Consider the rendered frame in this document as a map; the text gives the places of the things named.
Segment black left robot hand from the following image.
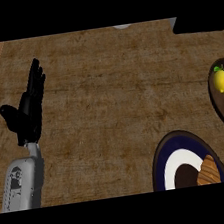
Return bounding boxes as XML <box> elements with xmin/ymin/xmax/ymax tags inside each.
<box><xmin>0</xmin><ymin>56</ymin><xmax>56</xmax><ymax>149</ymax></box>

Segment blue and white plate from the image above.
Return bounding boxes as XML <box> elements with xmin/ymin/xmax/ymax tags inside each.
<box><xmin>145</xmin><ymin>124</ymin><xmax>224</xmax><ymax>193</ymax></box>

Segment yellow lemon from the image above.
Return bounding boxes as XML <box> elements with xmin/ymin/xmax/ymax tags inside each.
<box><xmin>210</xmin><ymin>64</ymin><xmax>224</xmax><ymax>96</ymax></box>

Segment pale grey round object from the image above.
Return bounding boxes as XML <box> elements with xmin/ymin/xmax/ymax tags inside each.
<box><xmin>112</xmin><ymin>23</ymin><xmax>133</xmax><ymax>31</ymax></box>

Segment brown croissant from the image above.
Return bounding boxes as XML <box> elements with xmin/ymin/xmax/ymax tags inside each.
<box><xmin>192</xmin><ymin>153</ymin><xmax>223</xmax><ymax>187</ymax></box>

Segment black appliance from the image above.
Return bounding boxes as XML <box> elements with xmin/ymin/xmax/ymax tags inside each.
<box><xmin>171</xmin><ymin>10</ymin><xmax>224</xmax><ymax>38</ymax></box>

